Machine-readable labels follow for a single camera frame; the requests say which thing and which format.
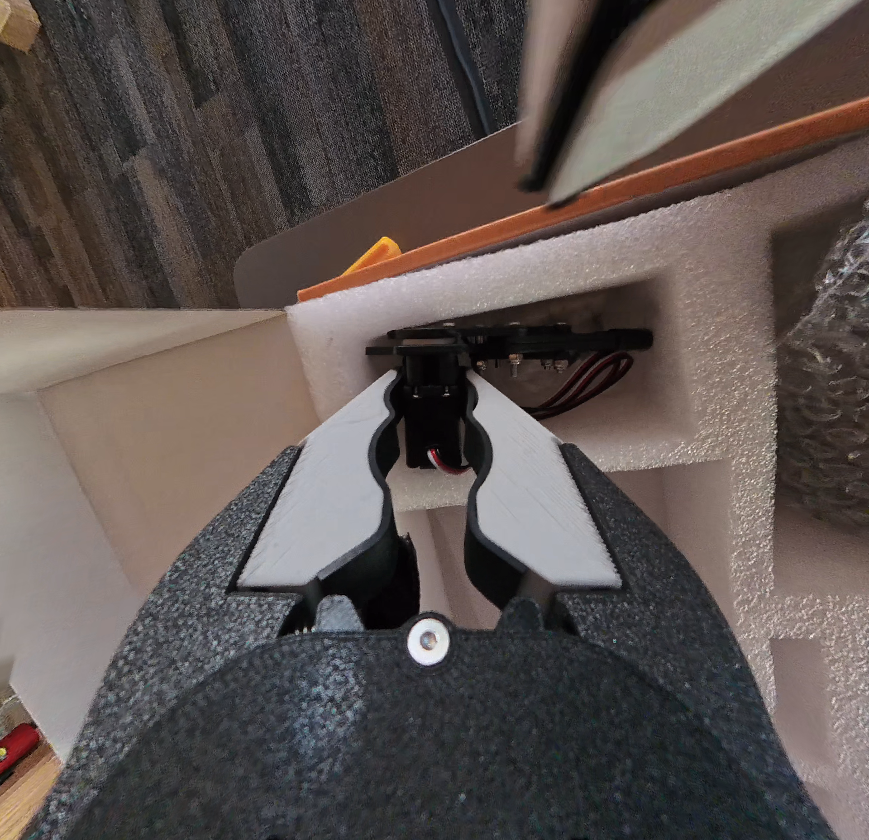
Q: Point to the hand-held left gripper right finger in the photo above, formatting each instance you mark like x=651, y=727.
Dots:
x=543, y=514

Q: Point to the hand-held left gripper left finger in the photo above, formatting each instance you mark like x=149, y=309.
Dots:
x=319, y=514

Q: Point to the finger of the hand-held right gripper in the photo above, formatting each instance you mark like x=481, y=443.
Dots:
x=557, y=39
x=713, y=73

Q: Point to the black toy claw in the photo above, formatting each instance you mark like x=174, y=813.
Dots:
x=434, y=419

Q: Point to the orange white cardboard box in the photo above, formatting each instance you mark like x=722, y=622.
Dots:
x=170, y=412

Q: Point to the white foam insert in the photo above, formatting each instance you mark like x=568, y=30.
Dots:
x=719, y=392

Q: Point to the wooden block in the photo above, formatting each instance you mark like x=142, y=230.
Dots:
x=17, y=29

